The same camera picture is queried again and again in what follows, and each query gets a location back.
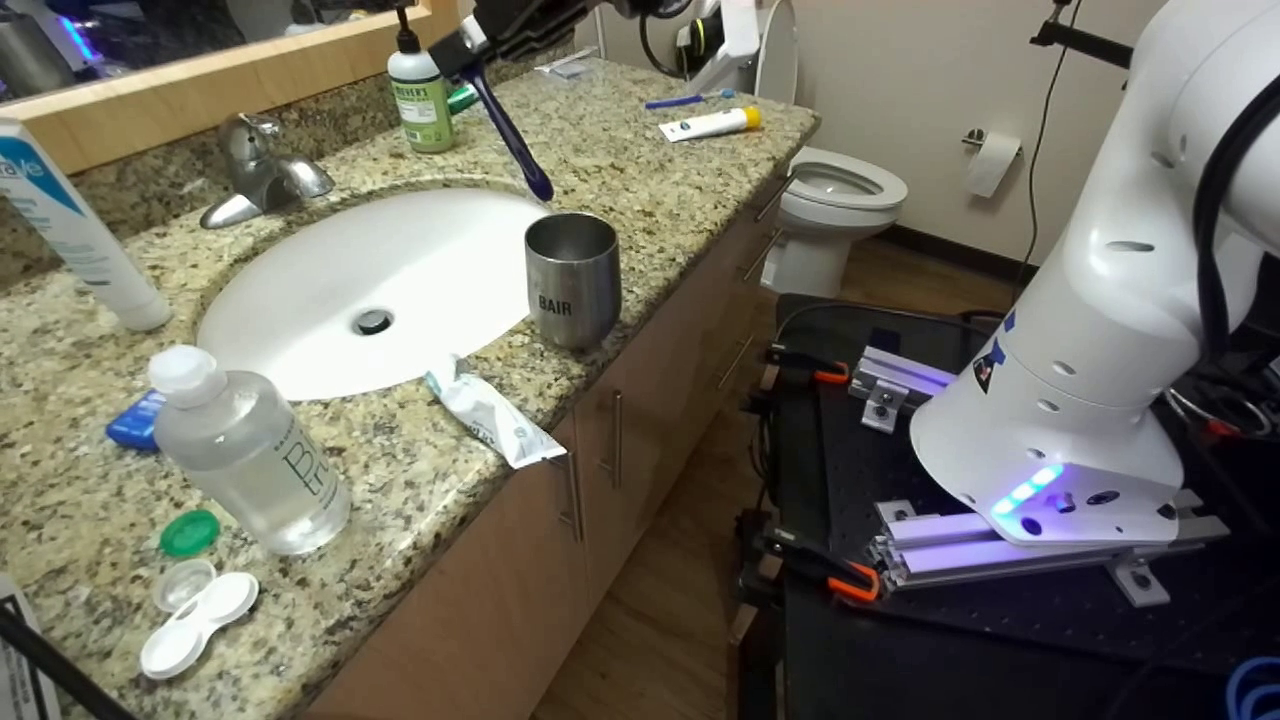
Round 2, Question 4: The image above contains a white toilet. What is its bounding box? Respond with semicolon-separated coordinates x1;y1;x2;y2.
760;142;909;297

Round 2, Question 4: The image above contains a blue shaving razor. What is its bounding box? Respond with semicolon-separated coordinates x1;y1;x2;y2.
462;11;557;198

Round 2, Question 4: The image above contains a squeezed toothpaste tube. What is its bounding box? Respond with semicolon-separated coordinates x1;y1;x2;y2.
423;369;564;469

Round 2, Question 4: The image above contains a clear solution bottle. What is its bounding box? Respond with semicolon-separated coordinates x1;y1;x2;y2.
147;343;353;554

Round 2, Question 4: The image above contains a white bathroom sink basin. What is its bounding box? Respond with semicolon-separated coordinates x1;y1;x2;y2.
198;188;545;398

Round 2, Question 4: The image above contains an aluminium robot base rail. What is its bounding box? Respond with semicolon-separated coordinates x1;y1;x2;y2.
855;349;1234;606

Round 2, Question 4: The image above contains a metallic cup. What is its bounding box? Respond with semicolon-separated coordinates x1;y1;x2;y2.
525;211;621;353

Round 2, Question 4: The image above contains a green soap bottle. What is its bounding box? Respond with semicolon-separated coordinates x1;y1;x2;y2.
388;11;455;156

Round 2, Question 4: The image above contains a toilet paper roll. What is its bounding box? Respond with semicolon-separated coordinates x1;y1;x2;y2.
965;126;1023;198

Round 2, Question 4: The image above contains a white cream tube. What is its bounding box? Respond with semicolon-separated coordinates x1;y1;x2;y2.
661;104;766;142

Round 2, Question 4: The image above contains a white tall lotion tube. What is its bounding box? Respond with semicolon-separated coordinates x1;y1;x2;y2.
0;120;170;332

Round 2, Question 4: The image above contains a blue toothbrush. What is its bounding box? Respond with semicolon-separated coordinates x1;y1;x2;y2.
646;90;709;111

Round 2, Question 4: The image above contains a wooden mirror frame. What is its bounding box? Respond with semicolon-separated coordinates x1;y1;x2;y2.
0;11;399;170

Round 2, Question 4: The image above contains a green contact lens cap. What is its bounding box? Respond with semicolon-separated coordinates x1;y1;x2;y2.
155;506;222;559

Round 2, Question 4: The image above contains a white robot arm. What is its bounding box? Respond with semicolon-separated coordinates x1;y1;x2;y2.
909;0;1280;545

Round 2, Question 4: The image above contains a chrome faucet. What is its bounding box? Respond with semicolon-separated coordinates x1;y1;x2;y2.
201;111;338;229

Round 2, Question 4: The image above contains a white contact lens case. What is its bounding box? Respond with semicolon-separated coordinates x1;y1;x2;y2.
140;559;262;681

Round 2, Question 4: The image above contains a wooden vanity cabinet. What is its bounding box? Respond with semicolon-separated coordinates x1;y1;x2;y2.
305;183;774;720

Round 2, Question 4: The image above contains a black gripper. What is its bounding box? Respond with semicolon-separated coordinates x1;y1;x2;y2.
428;33;486;74

